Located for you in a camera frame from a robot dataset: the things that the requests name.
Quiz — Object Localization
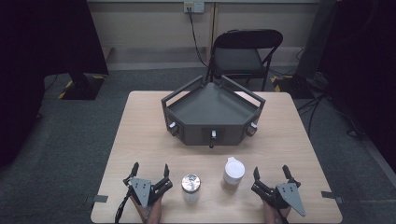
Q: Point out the person's left hand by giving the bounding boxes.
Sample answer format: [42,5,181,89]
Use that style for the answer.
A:
[130,195,163,224]

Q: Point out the wall power socket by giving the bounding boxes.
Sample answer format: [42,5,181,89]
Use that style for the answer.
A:
[183,1,205,14]

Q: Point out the dark grey corner rack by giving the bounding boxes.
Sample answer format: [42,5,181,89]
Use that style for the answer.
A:
[161,74,267,149]

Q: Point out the black hand-held gripper cable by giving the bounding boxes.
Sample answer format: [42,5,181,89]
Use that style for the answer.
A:
[114,178,134,224]

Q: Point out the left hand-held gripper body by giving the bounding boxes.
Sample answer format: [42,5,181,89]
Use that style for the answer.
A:
[123,176,174,209]

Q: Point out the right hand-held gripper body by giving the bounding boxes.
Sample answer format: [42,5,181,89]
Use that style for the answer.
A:
[251,180,307,217]

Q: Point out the white-lidded jar of brown powder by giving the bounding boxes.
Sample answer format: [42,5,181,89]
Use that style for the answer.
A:
[221,156,247,193]

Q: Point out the silver-lidded jar of white powder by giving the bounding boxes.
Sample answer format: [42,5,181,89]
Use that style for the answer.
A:
[181,173,202,204]

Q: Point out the black folding chair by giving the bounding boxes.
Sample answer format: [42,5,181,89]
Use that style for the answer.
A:
[205,28,284,92]

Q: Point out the grey stand column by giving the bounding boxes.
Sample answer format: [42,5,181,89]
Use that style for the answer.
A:
[295,0,339,79]

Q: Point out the dark curtain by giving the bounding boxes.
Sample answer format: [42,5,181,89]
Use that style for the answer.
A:
[0,0,109,168]
[318,0,396,174]

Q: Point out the black floor cable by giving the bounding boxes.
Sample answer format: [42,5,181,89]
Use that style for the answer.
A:
[296,90,366,139]

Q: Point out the person's right hand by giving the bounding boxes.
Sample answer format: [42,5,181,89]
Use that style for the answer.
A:
[262,200,292,224]

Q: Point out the grey tape strip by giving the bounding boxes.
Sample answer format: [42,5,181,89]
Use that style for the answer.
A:
[320,190,344,205]
[85,194,109,205]

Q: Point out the black stand base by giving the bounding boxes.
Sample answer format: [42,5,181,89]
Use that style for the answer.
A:
[270,74,316,101]
[57,73,106,101]

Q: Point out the black wall socket cable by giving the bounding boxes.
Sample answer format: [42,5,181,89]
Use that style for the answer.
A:
[186,11,209,68]

